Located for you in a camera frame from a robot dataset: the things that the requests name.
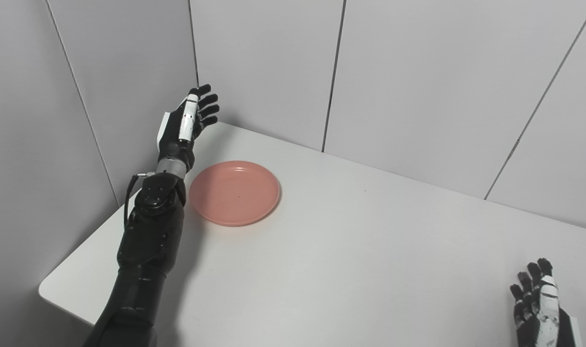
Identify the pink round plate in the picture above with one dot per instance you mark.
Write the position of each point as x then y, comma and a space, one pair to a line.
235, 193

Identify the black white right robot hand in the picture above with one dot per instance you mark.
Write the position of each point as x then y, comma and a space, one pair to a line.
538, 313

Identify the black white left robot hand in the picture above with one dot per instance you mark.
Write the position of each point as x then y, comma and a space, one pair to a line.
179, 130

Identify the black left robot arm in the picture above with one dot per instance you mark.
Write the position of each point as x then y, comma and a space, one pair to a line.
148, 241

